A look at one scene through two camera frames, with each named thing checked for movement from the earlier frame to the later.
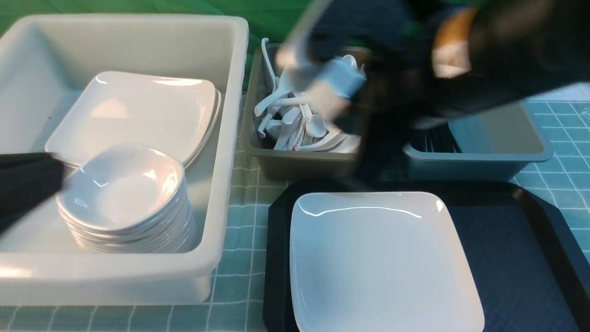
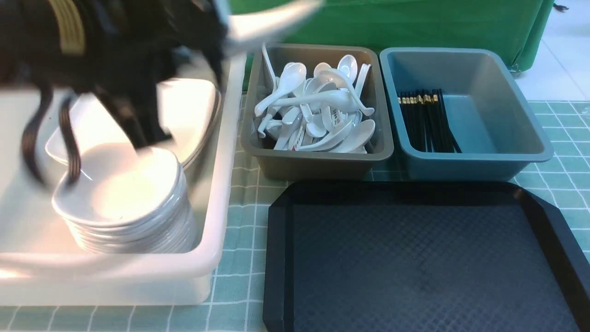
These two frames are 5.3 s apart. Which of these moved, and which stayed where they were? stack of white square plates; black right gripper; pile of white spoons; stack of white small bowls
Moved: black right gripper
Stayed: stack of white small bowls; pile of white spoons; stack of white square plates
